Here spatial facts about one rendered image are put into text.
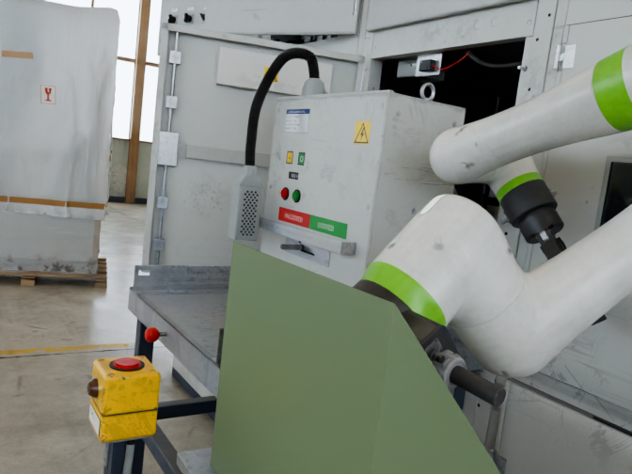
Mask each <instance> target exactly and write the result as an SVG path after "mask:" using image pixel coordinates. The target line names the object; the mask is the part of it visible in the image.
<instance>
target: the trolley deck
mask: <svg viewBox="0 0 632 474"><path fill-rule="evenodd" d="M227 301H228V293H227V292H210V293H156V294H136V293H135V292H133V287H130V290H129V301H128V310H130V311H131V312H132V314H133V315H134V316H135V317H136V318H137V319H138V320H139V321H140V322H141V323H142V324H143V325H144V326H146V327H147V328H149V327H156V328H157V329H158V330H159V332H166V336H162V337H159V339H158V340H159V341H160V342H162V343H163V344H164V346H165V347H166V348H167V349H168V350H169V351H170V352H171V353H172V354H173V355H174V356H175V357H177V358H178V359H179V360H180V362H181V363H182V364H183V365H184V366H185V367H186V368H187V369H188V370H189V371H190V372H191V373H193V374H194V375H195V376H196V378H197V379H198V380H199V381H200V382H201V383H202V384H203V385H204V386H205V387H206V388H207V389H209V390H210V391H211V393H212V394H213V395H214V396H215V397H216V398H217V391H218V383H219V373H220V366H218V367H217V366H216V365H215V364H214V363H213V362H212V361H211V360H210V359H209V358H210V357H211V356H217V346H218V337H219V328H225V319H226V310H227ZM455 347H456V349H457V351H458V353H459V355H460V357H461V358H462V359H463V360H464V361H465V363H466V369H467V370H469V371H472V370H479V369H482V365H481V364H480V363H479V362H478V361H477V360H476V359H475V357H474V356H473V355H472V354H471V353H470V352H469V351H468V349H467V348H466V347H465V345H464V344H456V345H455Z"/></svg>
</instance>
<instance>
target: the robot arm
mask: <svg viewBox="0 0 632 474"><path fill-rule="evenodd" d="M631 130H632V44H630V45H628V46H626V47H624V48H623V49H621V50H619V51H617V52H615V53H613V54H612V55H609V56H607V57H605V58H603V59H601V60H600V61H598V62H596V63H594V64H592V65H591V66H590V67H588V68H586V69H584V70H583V71H580V72H578V73H577V74H575V75H573V76H572V77H570V78H568V79H566V80H565V81H563V82H561V83H559V84H558V85H556V86H554V87H552V88H550V89H549V90H547V91H545V92H543V93H541V94H539V95H537V96H535V97H533V98H531V99H529V100H527V101H525V102H523V103H520V104H518V105H516V106H514V107H511V108H509V109H507V110H504V111H502V112H499V113H497V114H495V115H493V116H490V117H487V118H483V119H480V120H477V121H474V122H471V123H468V124H465V125H462V126H458V127H454V128H451V129H448V130H446V131H445V132H443V133H441V134H440V135H439V136H438V137H437V138H436V139H435V140H434V143H433V145H432V146H431V149H430V164H431V167H432V170H433V171H434V173H435V175H436V176H437V177H438V178H439V179H441V180H442V181H444V182H448V183H451V184H465V183H485V184H488V185H489V186H490V188H491V189H492V190H493V192H494V194H495V195H496V197H497V199H498V201H499V203H500V205H501V207H502V209H503V210H504V211H503V212H504V213H505V215H506V216H505V217H504V218H503V219H502V220H500V223H501V225H503V224H505V223H508V222H509V223H510V224H511V225H512V226H513V227H514V228H517V229H520V231H521V233H522V235H523V236H524V238H525V240H526V242H527V243H529V244H537V243H539V242H540V244H541V246H540V248H541V250H542V251H543V253H544V254H545V256H546V258H547V259H548V261H546V262H544V263H543V264H541V265H539V266H537V267H536V268H534V269H532V270H530V271H529V272H524V271H523V270H522V269H521V268H520V266H519V264H518V263H517V261H516V259H515V258H514V253H513V252H512V250H511V248H510V246H509V243H508V241H507V239H506V237H505V235H504V233H503V231H502V230H501V228H500V226H499V225H498V223H497V221H496V220H495V219H494V218H493V216H492V215H491V214H490V213H489V212H487V211H486V210H485V209H484V208H483V207H482V206H480V205H479V204H477V203H476V202H474V201H472V200H470V199H468V198H466V197H461V196H457V195H441V196H438V197H435V198H433V199H432V200H430V201H429V202H428V203H427V204H426V205H425V206H424V207H423V208H422V209H421V210H420V211H419V212H418V213H417V214H416V216H415V217H414V218H413V219H412V220H411V221H410V222H409V223H408V224H407V225H406V226H405V227H404V228H403V229H402V230H401V231H400V233H399V234H398V235H397V236H396V237H395V238H394V239H393V240H392V241H391V242H390V243H389V244H388V245H387V246H386V247H385V248H384V249H383V251H382V252H381V253H380V254H379V255H378V256H377V257H376V258H375V259H374V260H373V262H372V263H371V264H370V265H369V266H368V268H367V270H366V272H365V274H364V276H363V277H362V278H361V279H360V280H359V281H358V282H357V283H356V284H355V286H353V288H356V289H358V290H361V291H363V292H367V293H369V294H372V295H374V296H377V297H380V298H382V299H385V300H387V301H389V302H392V303H394V304H395V305H396V306H397V308H398V309H399V311H400V313H401V314H402V316H403V317H404V319H405V320H406V322H407V323H408V325H409V327H410V328H411V330H412V331H413V333H414V335H415V336H416V338H417V340H418V341H419V343H420V345H421V347H422V348H423V350H424V351H425V353H426V355H427V356H428V357H429V358H430V360H431V362H432V363H433V365H434V367H435V369H436V370H437V372H438V373H439V375H440V377H441V378H442V380H443V381H444V383H445V385H446V386H447V388H448V389H454V388H456V387H460V388H462V389H464V390H466V391H467V392H469V393H471V394H473V395H475V396H476V397H478V398H480V399H482V400H484V401H486V402H487V403H490V404H492V405H493V406H494V407H499V406H501V405H502V403H503V402H504V400H505V397H506V390H505V389H504V388H503V387H500V386H498V385H496V384H494V383H492V382H490V381H488V380H486V379H484V378H482V377H480V376H479V375H477V374H475V373H473V372H472V371H469V370H467V369H466V363H465V361H464V360H463V359H462V358H461V357H460V355H459V353H458V351H457V349H456V347H455V345H454V343H453V341H452V339H451V337H450V333H449V331H448V329H447V327H446V326H447V325H449V326H450V328H451V329H452V330H453V332H454V333H455V334H456V335H457V337H458V338H459V339H460V340H461V342H462V343H463V344H464V345H465V347H466V348H467V350H468V351H469V352H470V353H471V354H472V355H473V356H474V357H475V359H476V360H477V361H478V362H479V363H480V364H481V365H482V366H483V367H484V368H485V369H487V370H488V371H490V372H491V373H494V374H496V375H499V376H502V377H507V378H522V377H527V376H530V375H533V374H534V373H536V372H538V371H540V370H541V369H543V368H544V367H545V366H546V365H547V364H548V363H549V362H550V361H551V360H552V359H553V358H554V357H556V356H557V355H558V354H559V353H560V352H561V351H562V350H563V349H564V348H565V347H566V346H568V345H569V344H570V343H571V342H572V341H573V340H574V339H575V338H576V337H578V336H579V335H580V334H581V333H582V332H583V331H584V330H586V329H587V328H588V327H589V326H590V325H595V324H598V323H601V322H603V321H605V320H606V319H607V317H606V315H605V313H606V312H608V311H609V310H610V309H611V308H613V307H614V306H616V305H617V304H618V303H619V302H621V301H622V300H623V299H625V298H626V297H627V296H628V295H629V294H630V293H632V204H631V205H630V206H628V207H627V208H626V209H624V210H623V211H622V212H620V213H618V214H617V215H616V216H614V217H613V218H612V219H610V220H609V221H608V222H607V223H605V224H604V225H603V226H601V227H600V228H598V229H596V230H595V231H593V232H592V233H590V234H589V235H587V236H586V237H584V238H583V239H581V240H580V241H578V242H577V243H575V244H574V245H572V246H570V247H568V248H567V249H566V245H565V243H564V241H563V240H562V239H561V237H558V238H556V237H555V235H556V234H557V233H558V232H560V231H561V230H562V228H563V226H564V224H563V222H562V220H561V218H560V216H559V214H558V213H557V211H556V209H557V206H558V203H557V201H556V199H554V196H556V195H557V192H556V191H555V192H550V190H549V189H548V187H547V185H546V184H545V181H544V180H543V178H542V176H541V175H540V173H539V171H538V169H537V167H536V165H535V164H534V161H533V159H532V155H534V154H537V153H540V152H543V151H547V150H552V149H555V148H558V147H562V146H566V145H570V144H574V143H577V142H581V141H586V140H590V139H595V138H599V137H603V136H608V135H612V134H618V133H623V132H627V131H631Z"/></svg>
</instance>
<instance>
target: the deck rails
mask: <svg viewBox="0 0 632 474"><path fill-rule="evenodd" d="M139 270H150V275H149V276H139V275H138V272H139ZM229 274H230V266H220V265H135V266H134V285H133V292H135V293H136V294H156V293H210V292H229ZM446 327H447V329H448V331H449V333H450V337H451V339H452V341H453V343H454V345H456V344H463V343H462V342H461V340H460V339H459V338H458V337H457V335H456V334H455V333H454V332H453V330H452V329H451V328H450V326H449V325H447V326H446ZM223 338H224V328H219V337H218V346H217V356H211V357H210V358H209V359H210V360H211V361H212V362H213V363H214V364H215V365H216V366H217V367H218V366H220V365H221V355H222V346H223Z"/></svg>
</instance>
